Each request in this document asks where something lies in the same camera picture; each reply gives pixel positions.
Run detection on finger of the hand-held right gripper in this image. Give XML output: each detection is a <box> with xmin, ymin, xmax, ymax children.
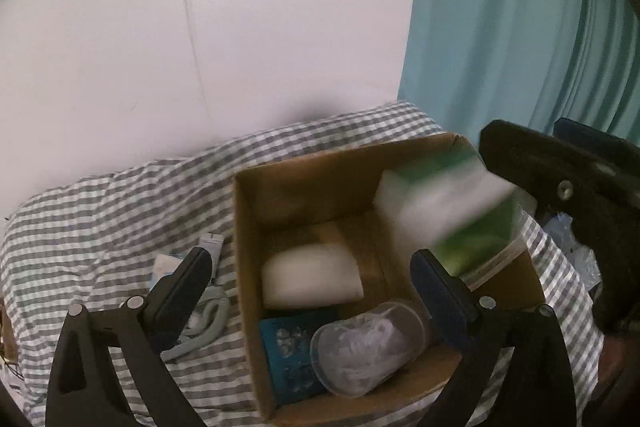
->
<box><xmin>554</xmin><ymin>117</ymin><xmax>640</xmax><ymax>172</ymax></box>
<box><xmin>479</xmin><ymin>119</ymin><xmax>640</xmax><ymax>232</ymax></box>

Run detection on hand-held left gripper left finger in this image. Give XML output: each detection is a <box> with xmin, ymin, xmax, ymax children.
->
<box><xmin>45</xmin><ymin>246</ymin><xmax>214</xmax><ymax>427</ymax></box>

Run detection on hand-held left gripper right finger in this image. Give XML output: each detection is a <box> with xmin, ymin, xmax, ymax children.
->
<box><xmin>409</xmin><ymin>249</ymin><xmax>592</xmax><ymax>427</ymax></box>

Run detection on green and white carton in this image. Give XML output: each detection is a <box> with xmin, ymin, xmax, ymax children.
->
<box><xmin>374</xmin><ymin>146</ymin><xmax>522</xmax><ymax>279</ymax></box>

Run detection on cardboard box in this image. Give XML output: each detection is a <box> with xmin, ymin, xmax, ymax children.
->
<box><xmin>232</xmin><ymin>132</ymin><xmax>547</xmax><ymax>426</ymax></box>

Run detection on white tube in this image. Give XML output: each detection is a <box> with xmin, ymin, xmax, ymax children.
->
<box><xmin>199</xmin><ymin>232</ymin><xmax>227</xmax><ymax>289</ymax></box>

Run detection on white flat packet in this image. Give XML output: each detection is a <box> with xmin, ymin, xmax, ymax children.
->
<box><xmin>149</xmin><ymin>253</ymin><xmax>193</xmax><ymax>294</ymax></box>

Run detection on clear plastic bag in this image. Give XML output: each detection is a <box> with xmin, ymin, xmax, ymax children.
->
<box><xmin>542</xmin><ymin>211</ymin><xmax>603</xmax><ymax>294</ymax></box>

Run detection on clear zip bag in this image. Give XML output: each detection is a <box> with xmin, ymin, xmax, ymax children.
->
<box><xmin>462</xmin><ymin>207</ymin><xmax>542</xmax><ymax>290</ymax></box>

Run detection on grey checked blanket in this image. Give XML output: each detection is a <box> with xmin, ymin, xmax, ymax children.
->
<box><xmin>0</xmin><ymin>100</ymin><xmax>608</xmax><ymax>427</ymax></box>

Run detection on clear plastic jar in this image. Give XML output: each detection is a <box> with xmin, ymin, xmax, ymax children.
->
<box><xmin>309</xmin><ymin>300</ymin><xmax>434</xmax><ymax>396</ymax></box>

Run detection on white tissue pack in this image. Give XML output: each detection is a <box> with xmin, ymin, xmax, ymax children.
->
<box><xmin>260</xmin><ymin>243</ymin><xmax>366</xmax><ymax>311</ymax></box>

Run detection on blue patterned packet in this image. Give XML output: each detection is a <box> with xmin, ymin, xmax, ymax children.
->
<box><xmin>258</xmin><ymin>309</ymin><xmax>343</xmax><ymax>406</ymax></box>

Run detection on teal curtain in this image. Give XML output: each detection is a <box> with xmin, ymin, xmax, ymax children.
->
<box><xmin>397</xmin><ymin>0</ymin><xmax>640</xmax><ymax>148</ymax></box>

